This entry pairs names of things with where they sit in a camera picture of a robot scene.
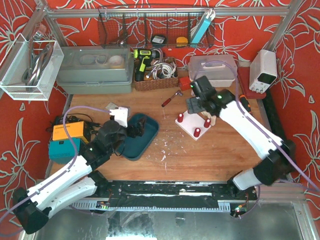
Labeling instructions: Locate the red spring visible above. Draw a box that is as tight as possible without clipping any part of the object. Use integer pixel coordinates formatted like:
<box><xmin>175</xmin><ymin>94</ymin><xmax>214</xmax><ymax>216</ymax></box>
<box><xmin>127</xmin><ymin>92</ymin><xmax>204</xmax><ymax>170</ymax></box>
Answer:
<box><xmin>203</xmin><ymin>119</ymin><xmax>211</xmax><ymax>128</ymax></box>
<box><xmin>193</xmin><ymin>127</ymin><xmax>201</xmax><ymax>138</ymax></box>
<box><xmin>177</xmin><ymin>113</ymin><xmax>184</xmax><ymax>123</ymax></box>

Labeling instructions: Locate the beige work glove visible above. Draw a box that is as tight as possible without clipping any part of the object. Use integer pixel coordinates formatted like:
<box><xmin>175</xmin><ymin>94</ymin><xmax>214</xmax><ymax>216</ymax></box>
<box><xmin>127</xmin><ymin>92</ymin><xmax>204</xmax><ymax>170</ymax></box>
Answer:
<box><xmin>201</xmin><ymin>111</ymin><xmax>217</xmax><ymax>126</ymax></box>

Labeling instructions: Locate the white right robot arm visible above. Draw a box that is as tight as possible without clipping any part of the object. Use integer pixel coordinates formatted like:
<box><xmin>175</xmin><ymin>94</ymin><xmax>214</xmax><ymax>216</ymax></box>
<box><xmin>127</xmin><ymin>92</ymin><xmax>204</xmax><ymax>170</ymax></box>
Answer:
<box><xmin>186</xmin><ymin>76</ymin><xmax>296</xmax><ymax>195</ymax></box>

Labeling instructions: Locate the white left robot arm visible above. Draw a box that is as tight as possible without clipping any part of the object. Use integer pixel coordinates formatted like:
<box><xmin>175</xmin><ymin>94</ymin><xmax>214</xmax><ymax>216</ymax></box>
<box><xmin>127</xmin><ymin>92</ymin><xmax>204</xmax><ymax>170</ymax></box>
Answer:
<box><xmin>12</xmin><ymin>117</ymin><xmax>147</xmax><ymax>234</ymax></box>

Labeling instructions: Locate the teal plastic tray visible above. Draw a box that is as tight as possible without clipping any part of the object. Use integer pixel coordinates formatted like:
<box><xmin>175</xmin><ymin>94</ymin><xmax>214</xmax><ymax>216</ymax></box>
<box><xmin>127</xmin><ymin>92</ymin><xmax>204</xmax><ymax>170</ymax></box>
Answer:
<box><xmin>117</xmin><ymin>113</ymin><xmax>160</xmax><ymax>162</ymax></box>

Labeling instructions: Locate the orange cube adapter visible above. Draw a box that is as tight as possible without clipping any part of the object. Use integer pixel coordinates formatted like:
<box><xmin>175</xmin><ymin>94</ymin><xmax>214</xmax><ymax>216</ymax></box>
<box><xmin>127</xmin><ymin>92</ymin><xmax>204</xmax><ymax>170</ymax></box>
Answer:
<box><xmin>178</xmin><ymin>76</ymin><xmax>191</xmax><ymax>92</ymax></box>

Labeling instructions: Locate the small clear packet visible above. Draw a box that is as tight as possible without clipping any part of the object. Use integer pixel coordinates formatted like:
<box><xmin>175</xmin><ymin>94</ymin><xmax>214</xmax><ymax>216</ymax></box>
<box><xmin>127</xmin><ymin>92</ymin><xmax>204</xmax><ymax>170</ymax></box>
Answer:
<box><xmin>105</xmin><ymin>102</ymin><xmax>119</xmax><ymax>111</ymax></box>

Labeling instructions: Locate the white plastic storage box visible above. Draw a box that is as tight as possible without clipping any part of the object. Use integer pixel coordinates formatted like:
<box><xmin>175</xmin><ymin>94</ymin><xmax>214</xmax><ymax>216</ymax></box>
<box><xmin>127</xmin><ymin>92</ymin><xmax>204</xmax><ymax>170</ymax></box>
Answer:
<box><xmin>188</xmin><ymin>54</ymin><xmax>238</xmax><ymax>88</ymax></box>

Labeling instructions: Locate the orange black ratchet screwdriver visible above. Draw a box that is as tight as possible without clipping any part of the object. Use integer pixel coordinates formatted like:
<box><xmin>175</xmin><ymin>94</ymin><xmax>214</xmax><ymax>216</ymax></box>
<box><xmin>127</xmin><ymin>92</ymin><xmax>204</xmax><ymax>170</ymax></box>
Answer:
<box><xmin>239</xmin><ymin>94</ymin><xmax>253</xmax><ymax>115</ymax></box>

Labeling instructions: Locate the yellow electronics box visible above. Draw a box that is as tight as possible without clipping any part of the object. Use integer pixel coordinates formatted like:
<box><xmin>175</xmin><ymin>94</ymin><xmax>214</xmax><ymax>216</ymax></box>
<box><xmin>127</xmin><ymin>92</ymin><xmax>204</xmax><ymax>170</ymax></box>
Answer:
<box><xmin>52</xmin><ymin>121</ymin><xmax>91</xmax><ymax>143</ymax></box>

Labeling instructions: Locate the woven wicker basket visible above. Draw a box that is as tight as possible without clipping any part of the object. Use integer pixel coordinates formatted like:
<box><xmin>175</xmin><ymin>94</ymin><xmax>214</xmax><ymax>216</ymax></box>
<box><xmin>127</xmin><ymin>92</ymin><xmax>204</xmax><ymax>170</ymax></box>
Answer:
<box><xmin>132</xmin><ymin>67</ymin><xmax>179</xmax><ymax>91</ymax></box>

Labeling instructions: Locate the red plastic tool case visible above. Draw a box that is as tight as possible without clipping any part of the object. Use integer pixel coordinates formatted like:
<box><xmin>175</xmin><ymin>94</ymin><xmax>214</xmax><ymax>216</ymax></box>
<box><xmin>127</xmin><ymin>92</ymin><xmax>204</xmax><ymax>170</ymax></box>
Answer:
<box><xmin>236</xmin><ymin>65</ymin><xmax>267</xmax><ymax>100</ymax></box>

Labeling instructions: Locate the teal electronics box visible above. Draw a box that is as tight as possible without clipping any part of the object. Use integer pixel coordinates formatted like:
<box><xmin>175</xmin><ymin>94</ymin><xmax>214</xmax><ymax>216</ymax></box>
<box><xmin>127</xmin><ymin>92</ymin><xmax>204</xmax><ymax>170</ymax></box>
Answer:
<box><xmin>48</xmin><ymin>139</ymin><xmax>75</xmax><ymax>165</ymax></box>

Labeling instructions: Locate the white bench power supply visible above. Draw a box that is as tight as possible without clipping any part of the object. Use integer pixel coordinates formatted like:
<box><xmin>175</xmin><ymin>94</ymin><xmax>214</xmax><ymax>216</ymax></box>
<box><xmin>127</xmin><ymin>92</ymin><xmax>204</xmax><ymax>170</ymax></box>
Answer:
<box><xmin>249</xmin><ymin>49</ymin><xmax>277</xmax><ymax>94</ymax></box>

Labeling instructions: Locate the yellow tape measure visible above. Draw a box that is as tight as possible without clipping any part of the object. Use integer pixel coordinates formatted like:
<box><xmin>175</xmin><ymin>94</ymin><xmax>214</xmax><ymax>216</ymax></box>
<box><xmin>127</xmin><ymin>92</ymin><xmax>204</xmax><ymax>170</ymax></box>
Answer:
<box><xmin>176</xmin><ymin>36</ymin><xmax>189</xmax><ymax>48</ymax></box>

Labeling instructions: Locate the grey plastic storage bin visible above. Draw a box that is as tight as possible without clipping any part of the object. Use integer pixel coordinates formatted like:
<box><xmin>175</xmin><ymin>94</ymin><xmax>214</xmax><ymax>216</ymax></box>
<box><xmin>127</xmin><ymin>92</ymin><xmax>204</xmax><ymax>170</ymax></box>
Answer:
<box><xmin>56</xmin><ymin>46</ymin><xmax>134</xmax><ymax>95</ymax></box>

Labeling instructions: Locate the blue white box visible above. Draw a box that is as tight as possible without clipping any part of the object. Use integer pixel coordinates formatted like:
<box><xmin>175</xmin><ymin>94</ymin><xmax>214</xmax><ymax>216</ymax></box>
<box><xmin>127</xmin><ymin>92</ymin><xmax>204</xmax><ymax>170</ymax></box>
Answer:
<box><xmin>190</xmin><ymin>8</ymin><xmax>216</xmax><ymax>47</ymax></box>

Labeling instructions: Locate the clear acrylic box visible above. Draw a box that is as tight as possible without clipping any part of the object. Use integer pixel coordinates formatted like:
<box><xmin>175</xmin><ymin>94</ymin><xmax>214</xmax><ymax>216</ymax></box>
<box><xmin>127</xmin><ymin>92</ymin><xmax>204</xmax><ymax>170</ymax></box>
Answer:
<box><xmin>0</xmin><ymin>34</ymin><xmax>64</xmax><ymax>101</ymax></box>

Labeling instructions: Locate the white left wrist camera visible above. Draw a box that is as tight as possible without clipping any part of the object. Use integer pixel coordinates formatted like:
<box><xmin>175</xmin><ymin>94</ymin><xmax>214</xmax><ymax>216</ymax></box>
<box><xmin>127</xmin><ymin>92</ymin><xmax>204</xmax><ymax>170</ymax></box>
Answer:
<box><xmin>109</xmin><ymin>106</ymin><xmax>130</xmax><ymax>128</ymax></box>

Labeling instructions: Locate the white peg base plate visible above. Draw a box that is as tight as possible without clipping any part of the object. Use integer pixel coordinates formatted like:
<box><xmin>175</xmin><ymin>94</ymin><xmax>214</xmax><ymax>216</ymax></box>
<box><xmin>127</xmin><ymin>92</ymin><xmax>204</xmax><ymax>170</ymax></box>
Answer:
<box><xmin>175</xmin><ymin>110</ymin><xmax>211</xmax><ymax>141</ymax></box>

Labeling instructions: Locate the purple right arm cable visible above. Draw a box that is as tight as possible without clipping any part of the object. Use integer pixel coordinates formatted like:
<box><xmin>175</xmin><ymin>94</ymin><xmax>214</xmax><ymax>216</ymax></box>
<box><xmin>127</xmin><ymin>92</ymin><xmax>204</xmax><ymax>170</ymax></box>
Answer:
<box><xmin>192</xmin><ymin>60</ymin><xmax>320</xmax><ymax>221</ymax></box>

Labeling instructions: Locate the white coiled cable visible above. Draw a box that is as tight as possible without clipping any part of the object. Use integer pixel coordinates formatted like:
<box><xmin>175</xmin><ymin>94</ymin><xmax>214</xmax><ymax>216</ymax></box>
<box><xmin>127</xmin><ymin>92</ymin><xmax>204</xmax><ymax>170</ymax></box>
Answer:
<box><xmin>147</xmin><ymin>62</ymin><xmax>177</xmax><ymax>80</ymax></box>

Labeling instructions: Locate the green yellow cordless drill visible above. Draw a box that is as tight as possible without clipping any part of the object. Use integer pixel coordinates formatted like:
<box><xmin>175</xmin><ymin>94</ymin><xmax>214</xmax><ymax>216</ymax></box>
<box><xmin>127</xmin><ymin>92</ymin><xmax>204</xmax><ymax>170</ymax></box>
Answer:
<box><xmin>133</xmin><ymin>48</ymin><xmax>163</xmax><ymax>82</ymax></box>

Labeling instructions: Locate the black wire wall basket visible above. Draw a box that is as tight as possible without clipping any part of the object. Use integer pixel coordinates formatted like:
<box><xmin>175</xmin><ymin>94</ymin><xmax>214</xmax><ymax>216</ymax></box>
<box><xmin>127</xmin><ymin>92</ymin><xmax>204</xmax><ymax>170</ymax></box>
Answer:
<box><xmin>97</xmin><ymin>4</ymin><xmax>215</xmax><ymax>49</ymax></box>

